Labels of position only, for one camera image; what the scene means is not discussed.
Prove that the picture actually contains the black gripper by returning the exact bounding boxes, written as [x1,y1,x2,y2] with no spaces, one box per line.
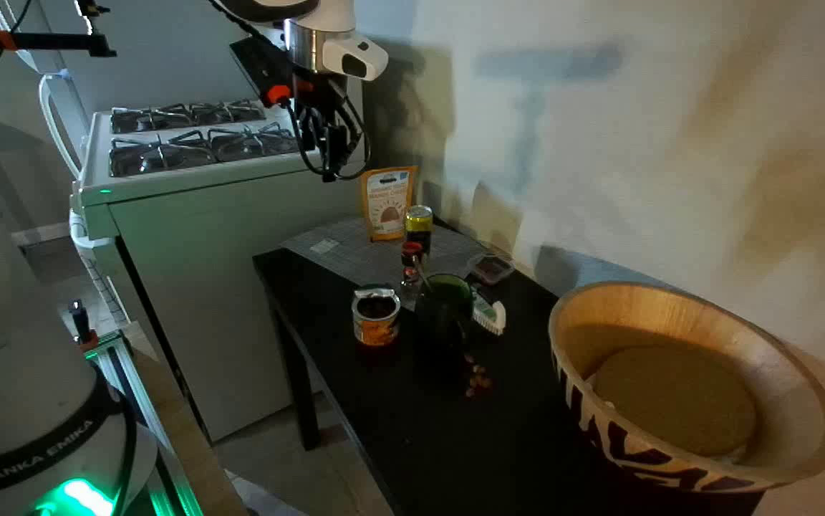
[285,79,368,183]

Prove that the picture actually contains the slim green yellow can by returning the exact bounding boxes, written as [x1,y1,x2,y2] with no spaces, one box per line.
[404,203,435,259]

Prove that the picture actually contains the zebra pattern wooden bowl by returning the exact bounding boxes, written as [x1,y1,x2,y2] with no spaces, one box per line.
[545,279,825,496]

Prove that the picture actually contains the orange standing food pouch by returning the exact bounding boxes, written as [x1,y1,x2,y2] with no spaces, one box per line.
[358,166,421,245]

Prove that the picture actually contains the grey checked table mat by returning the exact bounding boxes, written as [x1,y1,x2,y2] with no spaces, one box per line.
[285,216,485,289]

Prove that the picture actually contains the small glass spice shaker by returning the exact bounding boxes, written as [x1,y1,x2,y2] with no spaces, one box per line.
[396,241,427,311]

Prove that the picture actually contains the white orange short cup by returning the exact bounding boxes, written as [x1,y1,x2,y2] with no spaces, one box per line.
[349,285,404,350]

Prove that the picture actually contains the white kitchen stove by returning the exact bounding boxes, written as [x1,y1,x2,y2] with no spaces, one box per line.
[67,97,371,444]

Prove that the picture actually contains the small black square container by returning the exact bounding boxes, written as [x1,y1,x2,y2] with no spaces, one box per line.
[468,252,518,288]

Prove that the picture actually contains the dark green glass jar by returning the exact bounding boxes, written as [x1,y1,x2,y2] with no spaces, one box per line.
[415,272,478,387]

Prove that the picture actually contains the small reddish brown bits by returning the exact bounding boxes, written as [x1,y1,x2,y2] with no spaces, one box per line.
[462,355,498,403]

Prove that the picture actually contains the black side table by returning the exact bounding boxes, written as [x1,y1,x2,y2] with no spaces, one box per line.
[252,216,767,516]

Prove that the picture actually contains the wrist camera with red mark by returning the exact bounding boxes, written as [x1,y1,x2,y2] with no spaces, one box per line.
[229,34,305,110]

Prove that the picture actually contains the black camera stand boom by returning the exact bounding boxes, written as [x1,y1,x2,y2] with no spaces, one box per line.
[0,0,120,61]

